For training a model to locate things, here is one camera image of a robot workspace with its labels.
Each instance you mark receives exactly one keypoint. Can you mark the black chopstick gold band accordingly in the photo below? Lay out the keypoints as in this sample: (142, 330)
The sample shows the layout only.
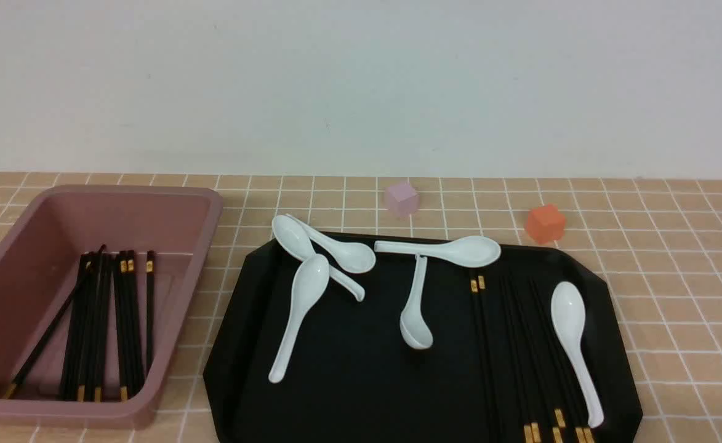
(488, 383)
(501, 421)

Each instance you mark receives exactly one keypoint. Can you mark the white spoon upper left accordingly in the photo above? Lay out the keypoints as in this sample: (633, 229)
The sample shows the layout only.
(355, 258)

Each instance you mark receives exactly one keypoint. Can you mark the pink cube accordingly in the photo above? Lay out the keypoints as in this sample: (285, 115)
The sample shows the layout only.
(401, 199)

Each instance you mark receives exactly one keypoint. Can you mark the white spoon far left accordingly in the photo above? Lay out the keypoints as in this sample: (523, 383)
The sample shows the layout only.
(294, 240)

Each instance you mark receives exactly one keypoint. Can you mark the white spoon long left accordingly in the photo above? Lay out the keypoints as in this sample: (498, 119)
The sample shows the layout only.
(309, 284)

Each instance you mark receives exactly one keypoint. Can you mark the white spoon top centre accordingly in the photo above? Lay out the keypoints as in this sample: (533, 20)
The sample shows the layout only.
(468, 252)

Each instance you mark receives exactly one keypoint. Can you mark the white spoon centre vertical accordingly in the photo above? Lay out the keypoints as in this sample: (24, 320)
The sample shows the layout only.
(413, 327)

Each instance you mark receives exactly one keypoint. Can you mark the orange cube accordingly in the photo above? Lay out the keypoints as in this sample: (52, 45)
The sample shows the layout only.
(545, 224)

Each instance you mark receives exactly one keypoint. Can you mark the black octagonal tray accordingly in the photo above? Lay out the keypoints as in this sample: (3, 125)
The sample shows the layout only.
(353, 378)

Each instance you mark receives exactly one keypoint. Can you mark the white spoon right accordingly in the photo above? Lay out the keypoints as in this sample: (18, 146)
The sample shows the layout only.
(567, 310)

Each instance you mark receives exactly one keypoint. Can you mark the pink plastic bin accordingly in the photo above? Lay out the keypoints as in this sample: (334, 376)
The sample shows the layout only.
(39, 259)

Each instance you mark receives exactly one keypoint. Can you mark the diagonal black chopstick in bin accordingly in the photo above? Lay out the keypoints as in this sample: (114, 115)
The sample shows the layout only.
(47, 335)

